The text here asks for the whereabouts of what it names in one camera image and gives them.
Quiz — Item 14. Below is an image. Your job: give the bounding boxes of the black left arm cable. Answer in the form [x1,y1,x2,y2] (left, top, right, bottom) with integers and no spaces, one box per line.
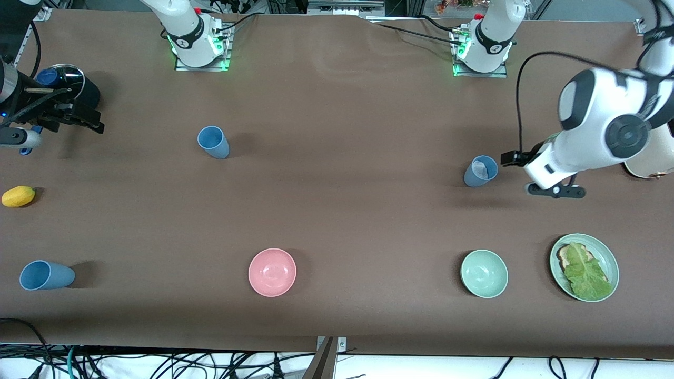
[515,51,653,154]

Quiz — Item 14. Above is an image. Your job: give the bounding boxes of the glass lid blue knob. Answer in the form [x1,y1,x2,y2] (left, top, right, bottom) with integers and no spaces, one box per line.
[36,64,86,106]

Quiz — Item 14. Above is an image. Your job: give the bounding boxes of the mint green plate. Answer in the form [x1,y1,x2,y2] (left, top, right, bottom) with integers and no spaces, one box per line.
[549,233,620,303]

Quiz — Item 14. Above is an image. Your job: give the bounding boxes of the toast bread slice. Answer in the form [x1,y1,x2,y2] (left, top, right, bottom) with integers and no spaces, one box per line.
[557,243,609,285]

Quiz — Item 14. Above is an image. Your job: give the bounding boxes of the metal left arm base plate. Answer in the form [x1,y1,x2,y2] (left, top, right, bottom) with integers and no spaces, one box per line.
[452,26,509,78]

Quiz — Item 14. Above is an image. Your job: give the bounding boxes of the yellow lemon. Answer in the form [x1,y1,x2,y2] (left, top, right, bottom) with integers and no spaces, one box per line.
[2,185,36,208]

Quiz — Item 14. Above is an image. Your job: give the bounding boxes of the cream white cooking pot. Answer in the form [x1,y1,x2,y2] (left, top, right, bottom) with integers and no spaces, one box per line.
[624,120,674,180]

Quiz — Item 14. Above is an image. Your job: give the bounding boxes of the mint green bowl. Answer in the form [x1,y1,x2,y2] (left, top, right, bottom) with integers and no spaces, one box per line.
[460,249,509,299]

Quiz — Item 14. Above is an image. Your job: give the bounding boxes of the pink bowl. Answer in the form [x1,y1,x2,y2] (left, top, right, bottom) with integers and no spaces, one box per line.
[248,248,297,297]

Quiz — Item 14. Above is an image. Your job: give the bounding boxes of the dark metal leg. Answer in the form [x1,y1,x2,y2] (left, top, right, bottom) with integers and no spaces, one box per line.
[301,337,335,379]

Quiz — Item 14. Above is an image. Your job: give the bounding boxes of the blue cup holding paper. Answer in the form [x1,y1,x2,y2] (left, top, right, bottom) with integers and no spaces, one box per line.
[463,155,499,188]

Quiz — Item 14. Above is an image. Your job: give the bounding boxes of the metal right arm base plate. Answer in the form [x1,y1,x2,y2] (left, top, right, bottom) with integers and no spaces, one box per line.
[175,21,233,72]

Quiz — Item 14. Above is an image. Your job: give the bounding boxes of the black right base cable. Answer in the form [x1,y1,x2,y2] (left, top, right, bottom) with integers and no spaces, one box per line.
[213,12,260,33]

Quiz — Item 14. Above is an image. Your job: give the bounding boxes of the grey power strip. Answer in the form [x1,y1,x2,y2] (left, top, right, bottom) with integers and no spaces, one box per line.
[307,0,386,16]

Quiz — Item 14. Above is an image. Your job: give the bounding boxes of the silver table edge bracket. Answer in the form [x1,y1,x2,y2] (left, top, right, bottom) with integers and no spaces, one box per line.
[316,337,347,354]

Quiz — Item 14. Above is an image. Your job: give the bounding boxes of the green lettuce leaf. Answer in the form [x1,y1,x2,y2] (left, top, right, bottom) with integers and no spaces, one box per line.
[563,242,614,301]

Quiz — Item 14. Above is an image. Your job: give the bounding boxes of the blue plastic cup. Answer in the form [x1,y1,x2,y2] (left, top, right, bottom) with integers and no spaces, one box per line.
[19,260,76,291]
[197,125,231,159]

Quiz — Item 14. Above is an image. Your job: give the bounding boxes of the long black left base cable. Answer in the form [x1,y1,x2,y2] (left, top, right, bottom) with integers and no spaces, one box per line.
[366,18,456,45]

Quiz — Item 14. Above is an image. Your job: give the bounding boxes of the black pot blue handle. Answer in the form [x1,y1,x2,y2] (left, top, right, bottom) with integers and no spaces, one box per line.
[20,63,102,156]

